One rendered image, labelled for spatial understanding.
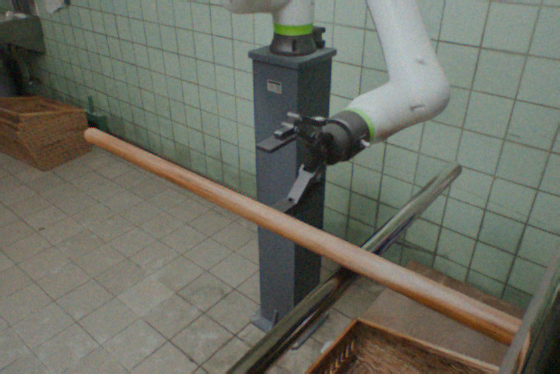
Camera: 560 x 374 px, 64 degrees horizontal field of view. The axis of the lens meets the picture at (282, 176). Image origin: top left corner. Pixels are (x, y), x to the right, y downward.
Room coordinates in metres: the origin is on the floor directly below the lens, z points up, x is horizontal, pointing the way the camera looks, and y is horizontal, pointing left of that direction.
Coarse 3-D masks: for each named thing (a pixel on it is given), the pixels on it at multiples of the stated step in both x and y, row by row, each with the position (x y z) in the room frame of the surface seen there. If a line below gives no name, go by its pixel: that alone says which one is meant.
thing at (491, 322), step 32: (128, 160) 0.71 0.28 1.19; (160, 160) 0.68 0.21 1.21; (192, 192) 0.61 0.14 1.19; (224, 192) 0.58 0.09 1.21; (288, 224) 0.50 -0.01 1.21; (352, 256) 0.43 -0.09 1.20; (416, 288) 0.38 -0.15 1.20; (448, 288) 0.37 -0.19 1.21; (480, 320) 0.33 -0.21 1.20; (512, 320) 0.32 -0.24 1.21
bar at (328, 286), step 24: (456, 168) 0.71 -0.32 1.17; (432, 192) 0.63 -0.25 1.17; (408, 216) 0.56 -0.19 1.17; (384, 240) 0.51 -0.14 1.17; (336, 288) 0.41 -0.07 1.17; (312, 312) 0.37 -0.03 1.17; (264, 336) 0.34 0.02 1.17; (288, 336) 0.34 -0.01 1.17; (240, 360) 0.31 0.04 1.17; (264, 360) 0.31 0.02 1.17
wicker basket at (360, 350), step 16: (352, 336) 0.75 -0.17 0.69; (368, 336) 0.74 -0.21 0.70; (384, 336) 0.71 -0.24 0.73; (400, 336) 0.69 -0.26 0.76; (416, 336) 0.68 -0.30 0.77; (336, 352) 0.70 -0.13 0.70; (352, 352) 0.75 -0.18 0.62; (368, 352) 0.73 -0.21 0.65; (384, 352) 0.71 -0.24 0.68; (400, 352) 0.68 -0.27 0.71; (416, 352) 0.66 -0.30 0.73; (432, 352) 0.64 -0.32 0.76; (448, 352) 0.62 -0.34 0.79; (320, 368) 0.65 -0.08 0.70; (336, 368) 0.70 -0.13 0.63; (352, 368) 0.73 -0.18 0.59; (368, 368) 0.73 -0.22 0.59; (384, 368) 0.71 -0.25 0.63; (400, 368) 0.68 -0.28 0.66; (416, 368) 0.66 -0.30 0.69; (432, 368) 0.64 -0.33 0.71; (448, 368) 0.62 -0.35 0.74; (464, 368) 0.60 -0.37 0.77; (480, 368) 0.58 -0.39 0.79; (496, 368) 0.56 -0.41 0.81
